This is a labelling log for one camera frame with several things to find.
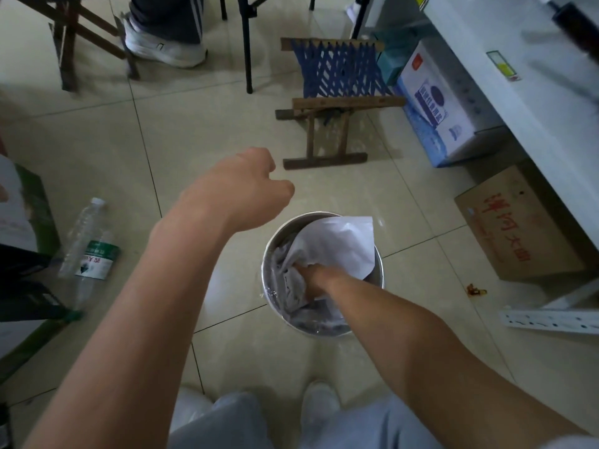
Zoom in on person's left hand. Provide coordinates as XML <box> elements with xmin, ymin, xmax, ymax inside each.
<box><xmin>179</xmin><ymin>147</ymin><xmax>296</xmax><ymax>238</ymax></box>

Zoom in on person's right hand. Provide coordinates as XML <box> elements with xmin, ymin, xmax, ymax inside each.
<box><xmin>296</xmin><ymin>263</ymin><xmax>351</xmax><ymax>305</ymax></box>

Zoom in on grey cloth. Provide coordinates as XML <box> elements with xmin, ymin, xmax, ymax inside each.
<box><xmin>266</xmin><ymin>233</ymin><xmax>353</xmax><ymax>333</ymax></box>

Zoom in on person's left forearm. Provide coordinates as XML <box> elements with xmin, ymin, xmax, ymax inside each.
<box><xmin>21</xmin><ymin>200</ymin><xmax>231</xmax><ymax>449</ymax></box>

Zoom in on person's right forearm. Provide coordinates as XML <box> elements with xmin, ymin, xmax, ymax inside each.
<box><xmin>328</xmin><ymin>272</ymin><xmax>591</xmax><ymax>449</ymax></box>

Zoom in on round metal bucket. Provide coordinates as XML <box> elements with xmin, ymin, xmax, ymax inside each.
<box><xmin>261</xmin><ymin>211</ymin><xmax>385</xmax><ymax>338</ymax></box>

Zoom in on white paper sheet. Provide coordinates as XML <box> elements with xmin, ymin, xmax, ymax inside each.
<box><xmin>281</xmin><ymin>216</ymin><xmax>377</xmax><ymax>282</ymax></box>

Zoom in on person's white right shoe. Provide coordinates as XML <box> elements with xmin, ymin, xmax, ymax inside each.
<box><xmin>299</xmin><ymin>380</ymin><xmax>342</xmax><ymax>432</ymax></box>

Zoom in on wooden folding stool blue webbing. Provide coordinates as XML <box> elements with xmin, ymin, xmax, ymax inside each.
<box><xmin>275</xmin><ymin>37</ymin><xmax>407</xmax><ymax>171</ymax></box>

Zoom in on person's light grey trousers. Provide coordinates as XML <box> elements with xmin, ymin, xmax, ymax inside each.
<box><xmin>168</xmin><ymin>392</ymin><xmax>443</xmax><ymax>449</ymax></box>

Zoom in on black metal chair legs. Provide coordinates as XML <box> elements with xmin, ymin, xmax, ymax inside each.
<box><xmin>218</xmin><ymin>0</ymin><xmax>317</xmax><ymax>95</ymax></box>

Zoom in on white and blue cardboard box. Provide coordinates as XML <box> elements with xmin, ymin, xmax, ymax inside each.
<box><xmin>395</xmin><ymin>39</ymin><xmax>512</xmax><ymax>169</ymax></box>

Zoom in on teal box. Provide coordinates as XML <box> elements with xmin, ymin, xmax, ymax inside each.
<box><xmin>372</xmin><ymin>22</ymin><xmax>437</xmax><ymax>87</ymax></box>

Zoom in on clear plastic water bottle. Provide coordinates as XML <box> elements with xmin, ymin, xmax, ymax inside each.
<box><xmin>58</xmin><ymin>197</ymin><xmax>122</xmax><ymax>312</ymax></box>

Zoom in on brown cardboard box red print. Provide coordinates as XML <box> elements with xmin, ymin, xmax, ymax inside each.
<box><xmin>453</xmin><ymin>164</ymin><xmax>587</xmax><ymax>282</ymax></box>

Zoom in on green and white cardboard box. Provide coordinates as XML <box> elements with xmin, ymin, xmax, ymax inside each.
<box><xmin>0</xmin><ymin>153</ymin><xmax>84</xmax><ymax>385</ymax></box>

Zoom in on dark wooden stool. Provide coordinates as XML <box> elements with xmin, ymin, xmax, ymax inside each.
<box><xmin>8</xmin><ymin>0</ymin><xmax>141</xmax><ymax>94</ymax></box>

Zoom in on white metal bar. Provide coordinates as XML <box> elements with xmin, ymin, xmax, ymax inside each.
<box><xmin>540</xmin><ymin>275</ymin><xmax>599</xmax><ymax>311</ymax></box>

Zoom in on white shelf unit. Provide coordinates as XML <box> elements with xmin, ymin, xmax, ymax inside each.
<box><xmin>420</xmin><ymin>0</ymin><xmax>599</xmax><ymax>252</ymax></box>

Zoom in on black cylinder tool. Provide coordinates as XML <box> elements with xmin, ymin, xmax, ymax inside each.
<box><xmin>548</xmin><ymin>0</ymin><xmax>599</xmax><ymax>62</ymax></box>

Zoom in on white perforated metal rail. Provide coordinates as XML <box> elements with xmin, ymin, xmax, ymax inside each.
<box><xmin>498</xmin><ymin>309</ymin><xmax>599</xmax><ymax>336</ymax></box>

